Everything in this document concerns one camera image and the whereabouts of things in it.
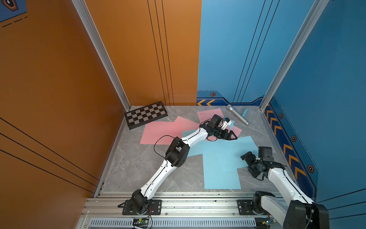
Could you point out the silver microphone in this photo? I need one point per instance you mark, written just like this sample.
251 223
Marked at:
237 114

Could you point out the light blue paper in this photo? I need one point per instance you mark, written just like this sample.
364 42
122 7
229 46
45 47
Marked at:
237 151
220 169
198 136

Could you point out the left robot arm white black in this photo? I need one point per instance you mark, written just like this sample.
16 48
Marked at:
175 157

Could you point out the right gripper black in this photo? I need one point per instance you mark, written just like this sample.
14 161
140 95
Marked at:
251 156

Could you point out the black white checkerboard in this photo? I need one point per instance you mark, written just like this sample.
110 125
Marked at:
146 114

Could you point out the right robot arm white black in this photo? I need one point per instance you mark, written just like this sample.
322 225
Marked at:
301 212

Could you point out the aluminium corner post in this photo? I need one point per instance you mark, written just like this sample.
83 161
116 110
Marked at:
101 50
301 37

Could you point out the right aluminium corner post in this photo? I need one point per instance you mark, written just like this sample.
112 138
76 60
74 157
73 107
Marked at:
301 37

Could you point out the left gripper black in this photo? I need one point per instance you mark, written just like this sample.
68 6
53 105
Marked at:
228 138

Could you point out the aluminium rail frame front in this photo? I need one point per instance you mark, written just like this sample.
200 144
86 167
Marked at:
181 210

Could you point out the left aluminium corner post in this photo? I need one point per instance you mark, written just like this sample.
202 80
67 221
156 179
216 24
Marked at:
101 50

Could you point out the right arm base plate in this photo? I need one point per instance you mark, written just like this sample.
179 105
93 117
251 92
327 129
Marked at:
248 207

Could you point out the left green circuit board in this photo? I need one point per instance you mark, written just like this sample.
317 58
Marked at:
140 223

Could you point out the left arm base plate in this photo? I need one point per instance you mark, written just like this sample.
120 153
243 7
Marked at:
153 207

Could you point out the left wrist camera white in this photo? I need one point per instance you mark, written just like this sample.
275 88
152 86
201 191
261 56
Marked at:
225 123

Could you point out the pink paper small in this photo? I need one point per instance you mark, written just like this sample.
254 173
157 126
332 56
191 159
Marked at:
182 124

